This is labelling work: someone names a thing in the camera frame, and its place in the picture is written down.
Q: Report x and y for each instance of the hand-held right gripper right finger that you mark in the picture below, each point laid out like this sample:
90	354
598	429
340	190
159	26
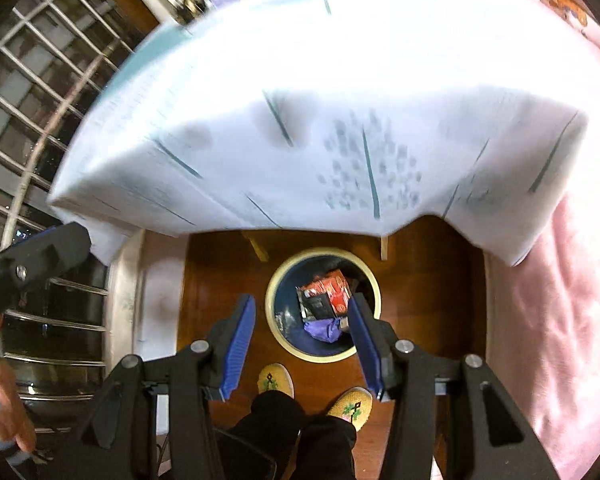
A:
365	347

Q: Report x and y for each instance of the person's leg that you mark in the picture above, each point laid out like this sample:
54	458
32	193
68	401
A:
270	425
330	450

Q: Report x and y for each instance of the person's left hand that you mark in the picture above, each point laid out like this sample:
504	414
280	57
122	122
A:
10	410

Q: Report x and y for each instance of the round trash bin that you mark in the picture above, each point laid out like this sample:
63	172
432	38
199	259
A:
285	332

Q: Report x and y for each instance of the person's right leg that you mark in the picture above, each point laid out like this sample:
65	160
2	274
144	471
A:
330	450

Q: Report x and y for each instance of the wooden bed leg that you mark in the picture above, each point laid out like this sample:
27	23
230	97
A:
257	247
384	247

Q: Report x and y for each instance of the person's left leg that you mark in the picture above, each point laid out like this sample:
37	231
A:
270	425

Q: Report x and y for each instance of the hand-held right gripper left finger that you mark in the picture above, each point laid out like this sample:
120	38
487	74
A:
240	345

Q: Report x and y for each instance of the yellow embroidered slipper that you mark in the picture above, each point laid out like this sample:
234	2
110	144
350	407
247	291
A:
352	407
275	382

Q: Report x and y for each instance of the metal window grille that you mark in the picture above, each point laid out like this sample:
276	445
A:
30	85

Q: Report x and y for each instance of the tree print bed sheet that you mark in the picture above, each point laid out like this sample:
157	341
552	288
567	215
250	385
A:
305	110

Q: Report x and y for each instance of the crumpled purple plastic bag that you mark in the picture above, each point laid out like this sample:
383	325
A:
322	330

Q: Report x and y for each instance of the red and black packet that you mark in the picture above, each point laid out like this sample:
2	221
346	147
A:
337	292

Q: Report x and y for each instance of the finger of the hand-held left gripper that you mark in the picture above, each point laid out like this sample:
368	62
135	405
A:
45	255

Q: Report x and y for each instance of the pink blanket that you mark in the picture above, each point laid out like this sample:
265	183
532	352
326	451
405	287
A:
555	335

